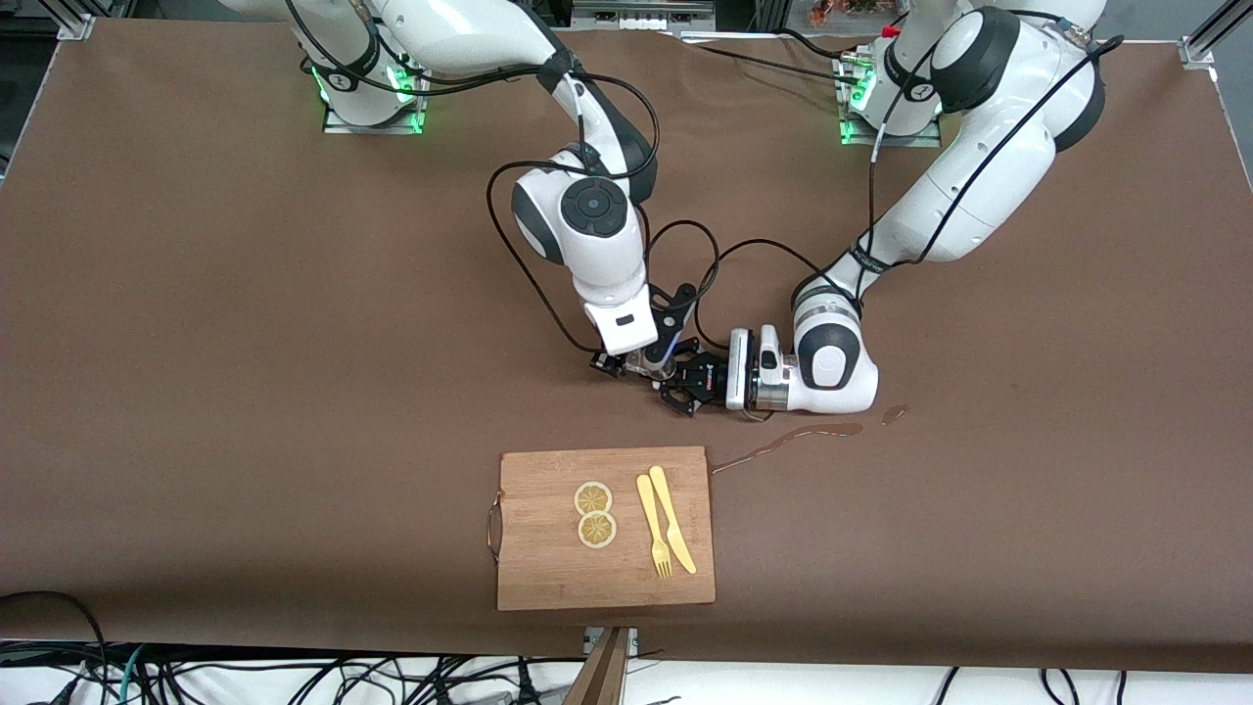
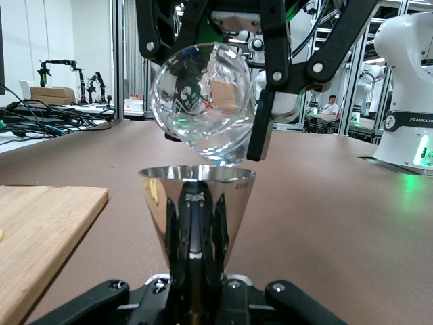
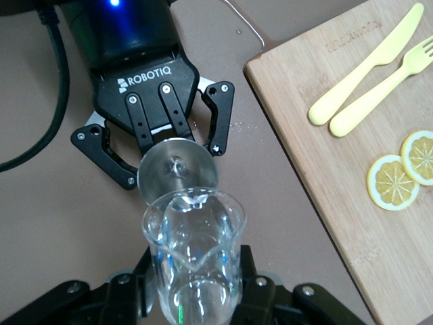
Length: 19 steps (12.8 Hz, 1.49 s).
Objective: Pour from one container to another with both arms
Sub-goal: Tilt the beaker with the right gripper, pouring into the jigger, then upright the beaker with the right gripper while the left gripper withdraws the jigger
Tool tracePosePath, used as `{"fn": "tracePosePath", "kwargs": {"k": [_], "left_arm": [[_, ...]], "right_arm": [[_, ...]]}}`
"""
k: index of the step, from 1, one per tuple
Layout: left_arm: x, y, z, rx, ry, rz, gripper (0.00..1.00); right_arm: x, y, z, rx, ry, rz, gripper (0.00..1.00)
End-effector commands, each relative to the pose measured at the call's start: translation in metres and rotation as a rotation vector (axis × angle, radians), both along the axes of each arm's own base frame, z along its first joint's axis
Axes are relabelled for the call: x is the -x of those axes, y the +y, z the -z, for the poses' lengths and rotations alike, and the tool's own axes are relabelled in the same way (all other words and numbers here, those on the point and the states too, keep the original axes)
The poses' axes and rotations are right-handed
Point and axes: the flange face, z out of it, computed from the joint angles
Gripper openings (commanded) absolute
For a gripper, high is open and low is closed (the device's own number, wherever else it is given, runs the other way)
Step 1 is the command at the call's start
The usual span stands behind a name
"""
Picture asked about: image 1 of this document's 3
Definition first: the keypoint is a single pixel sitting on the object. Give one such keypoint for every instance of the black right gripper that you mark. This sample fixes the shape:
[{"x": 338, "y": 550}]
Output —
[{"x": 609, "y": 364}]

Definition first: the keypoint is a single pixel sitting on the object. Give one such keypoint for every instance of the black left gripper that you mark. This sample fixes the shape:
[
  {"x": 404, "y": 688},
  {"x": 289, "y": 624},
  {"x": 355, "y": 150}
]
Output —
[{"x": 707, "y": 378}]

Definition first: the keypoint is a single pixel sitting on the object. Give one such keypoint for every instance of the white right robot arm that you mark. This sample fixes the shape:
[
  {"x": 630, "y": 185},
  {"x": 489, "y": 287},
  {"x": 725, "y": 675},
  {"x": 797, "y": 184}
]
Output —
[{"x": 587, "y": 264}]

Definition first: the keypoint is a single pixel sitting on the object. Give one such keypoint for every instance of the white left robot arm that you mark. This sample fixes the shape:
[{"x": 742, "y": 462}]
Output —
[{"x": 979, "y": 196}]

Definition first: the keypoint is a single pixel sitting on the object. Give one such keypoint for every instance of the lemon slice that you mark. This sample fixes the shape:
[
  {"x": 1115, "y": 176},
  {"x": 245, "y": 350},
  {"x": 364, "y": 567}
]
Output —
[
  {"x": 597, "y": 530},
  {"x": 593, "y": 498}
]

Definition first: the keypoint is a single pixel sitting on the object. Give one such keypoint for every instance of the yellow plastic fork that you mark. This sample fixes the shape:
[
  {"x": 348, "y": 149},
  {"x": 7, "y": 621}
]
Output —
[{"x": 648, "y": 504}]

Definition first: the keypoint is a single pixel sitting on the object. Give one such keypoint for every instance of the yellow plastic knife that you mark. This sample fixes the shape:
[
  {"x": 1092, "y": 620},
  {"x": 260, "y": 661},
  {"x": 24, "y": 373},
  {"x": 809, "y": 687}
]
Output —
[{"x": 669, "y": 509}]

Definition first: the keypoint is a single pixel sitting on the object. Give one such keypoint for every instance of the spilled liquid streak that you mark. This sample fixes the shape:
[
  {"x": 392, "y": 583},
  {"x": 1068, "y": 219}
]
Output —
[{"x": 822, "y": 429}]

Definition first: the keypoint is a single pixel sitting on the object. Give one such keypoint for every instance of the spilled liquid blob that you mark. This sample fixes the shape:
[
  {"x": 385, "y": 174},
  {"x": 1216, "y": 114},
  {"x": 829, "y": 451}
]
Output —
[{"x": 894, "y": 415}]

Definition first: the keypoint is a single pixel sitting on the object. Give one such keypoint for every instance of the wooden cutting board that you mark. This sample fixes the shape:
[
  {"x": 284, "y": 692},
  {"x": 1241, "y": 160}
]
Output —
[{"x": 558, "y": 568}]

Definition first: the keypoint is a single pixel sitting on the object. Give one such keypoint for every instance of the wooden beam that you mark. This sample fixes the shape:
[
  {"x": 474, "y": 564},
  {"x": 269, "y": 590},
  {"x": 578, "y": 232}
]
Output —
[{"x": 602, "y": 676}]

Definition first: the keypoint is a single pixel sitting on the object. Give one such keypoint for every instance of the orange clutter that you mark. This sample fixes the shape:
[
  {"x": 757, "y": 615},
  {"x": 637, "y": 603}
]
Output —
[{"x": 842, "y": 10}]

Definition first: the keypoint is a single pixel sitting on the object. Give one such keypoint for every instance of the brown table cover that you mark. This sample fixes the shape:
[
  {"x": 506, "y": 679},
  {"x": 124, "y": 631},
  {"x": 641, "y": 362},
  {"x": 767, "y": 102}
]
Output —
[{"x": 245, "y": 441}]

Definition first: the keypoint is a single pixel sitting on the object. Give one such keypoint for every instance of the small metal bracket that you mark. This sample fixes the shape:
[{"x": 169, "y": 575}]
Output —
[{"x": 633, "y": 641}]

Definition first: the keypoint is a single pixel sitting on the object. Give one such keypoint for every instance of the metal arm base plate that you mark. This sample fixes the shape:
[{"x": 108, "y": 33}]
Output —
[
  {"x": 343, "y": 125},
  {"x": 896, "y": 140}
]

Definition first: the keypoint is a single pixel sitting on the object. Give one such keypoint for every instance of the aluminium frame corner post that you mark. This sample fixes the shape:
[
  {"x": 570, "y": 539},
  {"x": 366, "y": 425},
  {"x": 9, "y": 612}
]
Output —
[
  {"x": 73, "y": 22},
  {"x": 1214, "y": 34}
]

